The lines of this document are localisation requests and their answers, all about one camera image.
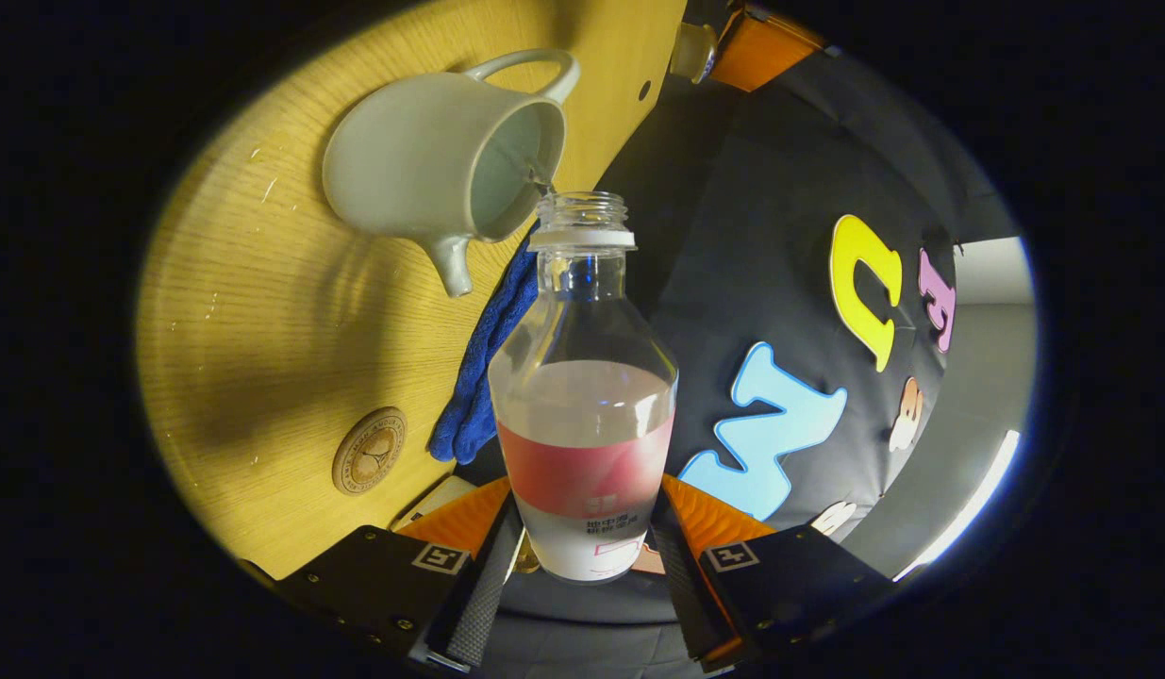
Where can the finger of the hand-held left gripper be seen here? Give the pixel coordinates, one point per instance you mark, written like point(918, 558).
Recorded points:
point(757, 52)

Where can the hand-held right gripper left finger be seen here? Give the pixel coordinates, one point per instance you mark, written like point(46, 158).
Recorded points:
point(483, 594)

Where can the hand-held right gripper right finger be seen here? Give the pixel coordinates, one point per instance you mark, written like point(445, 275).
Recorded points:
point(681, 594)

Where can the clear water bottle red label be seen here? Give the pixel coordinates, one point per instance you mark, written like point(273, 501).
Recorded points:
point(582, 471)

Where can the round wooden coaster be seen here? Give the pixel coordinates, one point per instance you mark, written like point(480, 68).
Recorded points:
point(370, 453)

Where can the white ceramic teacup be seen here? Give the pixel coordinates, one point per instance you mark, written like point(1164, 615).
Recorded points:
point(403, 160)

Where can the brown bread slice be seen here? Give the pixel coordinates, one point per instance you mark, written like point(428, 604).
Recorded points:
point(528, 559)

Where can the white toaster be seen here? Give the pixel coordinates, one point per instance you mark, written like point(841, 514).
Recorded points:
point(431, 500)

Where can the black backdrop cloth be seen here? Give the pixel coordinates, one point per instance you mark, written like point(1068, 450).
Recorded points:
point(761, 236)

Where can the blue towel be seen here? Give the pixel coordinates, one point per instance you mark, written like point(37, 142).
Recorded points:
point(469, 396)

